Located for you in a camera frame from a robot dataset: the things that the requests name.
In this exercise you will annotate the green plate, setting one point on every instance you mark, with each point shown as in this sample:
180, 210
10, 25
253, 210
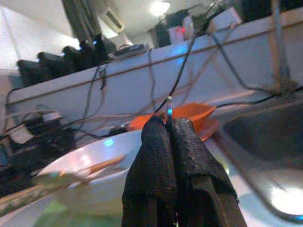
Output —
71, 220

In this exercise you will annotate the small black power adapter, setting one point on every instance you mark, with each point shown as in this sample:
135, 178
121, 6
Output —
119, 130

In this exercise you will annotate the dark curtain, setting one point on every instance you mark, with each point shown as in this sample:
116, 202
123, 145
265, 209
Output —
80, 19

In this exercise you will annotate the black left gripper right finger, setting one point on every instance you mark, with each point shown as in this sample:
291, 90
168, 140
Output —
201, 177

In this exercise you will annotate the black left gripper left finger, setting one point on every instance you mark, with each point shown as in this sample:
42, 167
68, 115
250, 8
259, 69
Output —
151, 165

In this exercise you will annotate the metal spoon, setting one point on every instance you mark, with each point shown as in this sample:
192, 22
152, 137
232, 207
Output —
169, 111

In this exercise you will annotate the white air conditioner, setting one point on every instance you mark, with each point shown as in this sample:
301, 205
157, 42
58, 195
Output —
113, 21

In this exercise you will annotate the white box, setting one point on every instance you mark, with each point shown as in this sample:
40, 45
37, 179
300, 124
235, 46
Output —
225, 20

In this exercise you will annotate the orange plate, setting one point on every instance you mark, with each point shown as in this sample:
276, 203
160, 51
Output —
210, 128

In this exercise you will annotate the wooden chopstick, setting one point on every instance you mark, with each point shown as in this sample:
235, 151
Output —
35, 191
106, 164

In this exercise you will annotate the orange bowl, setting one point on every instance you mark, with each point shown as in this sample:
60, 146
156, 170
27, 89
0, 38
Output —
196, 116

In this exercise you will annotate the black battery charger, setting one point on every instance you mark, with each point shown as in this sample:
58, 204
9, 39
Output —
30, 71
97, 52
54, 62

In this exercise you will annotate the black power strip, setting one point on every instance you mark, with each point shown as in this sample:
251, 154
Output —
47, 132

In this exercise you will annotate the white bowl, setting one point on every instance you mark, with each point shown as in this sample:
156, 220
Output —
94, 189

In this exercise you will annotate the stainless steel kitchen sink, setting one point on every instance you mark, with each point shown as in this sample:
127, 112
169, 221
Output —
272, 132

